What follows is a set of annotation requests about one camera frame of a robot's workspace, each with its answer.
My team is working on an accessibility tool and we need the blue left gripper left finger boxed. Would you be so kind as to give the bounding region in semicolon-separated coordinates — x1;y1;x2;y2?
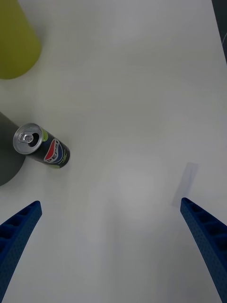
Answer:
0;200;43;303

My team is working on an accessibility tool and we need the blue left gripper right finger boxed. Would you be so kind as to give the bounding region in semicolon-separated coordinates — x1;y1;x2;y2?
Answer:
180;197;227;303

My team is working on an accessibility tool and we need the black drink can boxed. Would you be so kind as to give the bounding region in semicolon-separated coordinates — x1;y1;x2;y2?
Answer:
12;123;71;170

